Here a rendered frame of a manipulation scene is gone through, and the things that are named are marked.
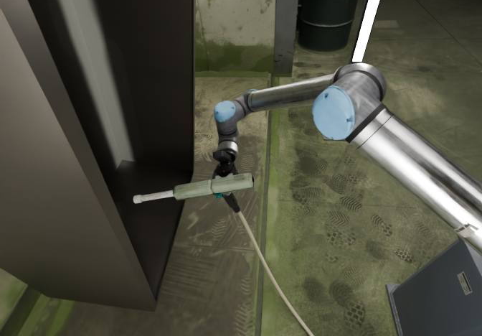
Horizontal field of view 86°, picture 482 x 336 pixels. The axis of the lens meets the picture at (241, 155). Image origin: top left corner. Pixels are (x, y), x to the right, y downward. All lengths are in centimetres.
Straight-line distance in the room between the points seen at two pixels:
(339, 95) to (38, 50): 53
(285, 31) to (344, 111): 199
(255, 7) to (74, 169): 227
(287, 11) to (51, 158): 230
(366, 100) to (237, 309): 110
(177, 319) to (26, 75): 130
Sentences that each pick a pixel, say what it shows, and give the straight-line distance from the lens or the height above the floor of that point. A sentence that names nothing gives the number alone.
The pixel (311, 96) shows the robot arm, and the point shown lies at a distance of 87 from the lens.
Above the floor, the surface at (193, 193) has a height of 64.
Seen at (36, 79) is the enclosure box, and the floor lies 132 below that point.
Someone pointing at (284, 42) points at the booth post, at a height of 36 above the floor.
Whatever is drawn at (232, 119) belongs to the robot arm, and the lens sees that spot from 109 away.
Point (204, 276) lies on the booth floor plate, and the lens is 147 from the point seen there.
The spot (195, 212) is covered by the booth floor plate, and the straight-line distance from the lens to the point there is 164.
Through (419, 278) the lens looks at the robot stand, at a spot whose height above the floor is 30.
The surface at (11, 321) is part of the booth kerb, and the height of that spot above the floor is 14.
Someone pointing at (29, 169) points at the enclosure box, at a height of 120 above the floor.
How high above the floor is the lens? 142
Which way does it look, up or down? 47 degrees down
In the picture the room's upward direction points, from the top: 6 degrees counter-clockwise
